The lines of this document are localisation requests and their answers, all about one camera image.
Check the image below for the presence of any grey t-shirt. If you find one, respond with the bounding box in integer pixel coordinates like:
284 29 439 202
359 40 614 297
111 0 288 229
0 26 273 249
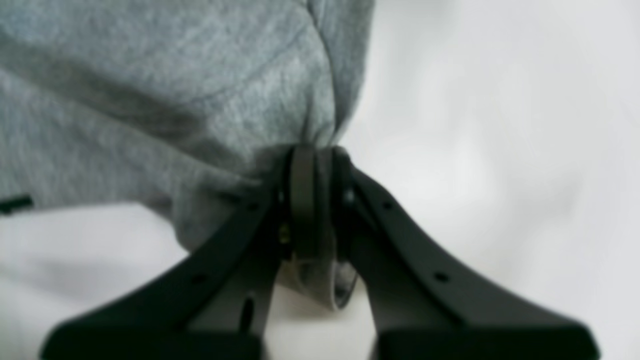
0 0 376 312

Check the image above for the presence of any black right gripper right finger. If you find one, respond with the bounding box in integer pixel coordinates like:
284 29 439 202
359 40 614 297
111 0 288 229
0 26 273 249
333 147 601 360

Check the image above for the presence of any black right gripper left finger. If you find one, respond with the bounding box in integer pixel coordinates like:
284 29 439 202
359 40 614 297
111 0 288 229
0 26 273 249
41 145 318 360

